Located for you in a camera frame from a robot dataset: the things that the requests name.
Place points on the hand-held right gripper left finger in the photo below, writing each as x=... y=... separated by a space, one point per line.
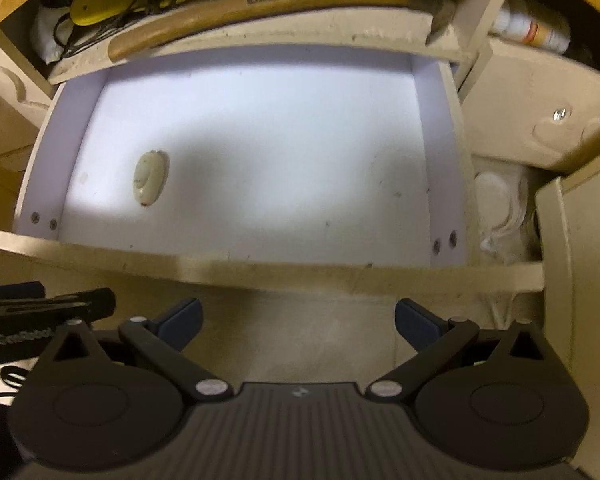
x=182 y=326

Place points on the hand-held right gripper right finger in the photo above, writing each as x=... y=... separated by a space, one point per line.
x=417 y=327

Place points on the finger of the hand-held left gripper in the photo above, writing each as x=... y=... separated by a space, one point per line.
x=90 y=306
x=15 y=292

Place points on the beige wooden drawer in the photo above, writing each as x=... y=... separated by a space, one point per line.
x=260 y=160

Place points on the beige drawer with metal knobs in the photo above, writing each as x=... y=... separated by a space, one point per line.
x=530 y=110

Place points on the beige cabinet door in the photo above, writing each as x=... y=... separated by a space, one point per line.
x=580 y=285

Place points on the white cloth bundle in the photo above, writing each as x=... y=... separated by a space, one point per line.
x=47 y=35

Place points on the beige wooden cabinet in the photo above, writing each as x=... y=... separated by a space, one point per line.
x=280 y=30

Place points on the white bottle with orange label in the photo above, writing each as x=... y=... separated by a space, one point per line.
x=535 y=27

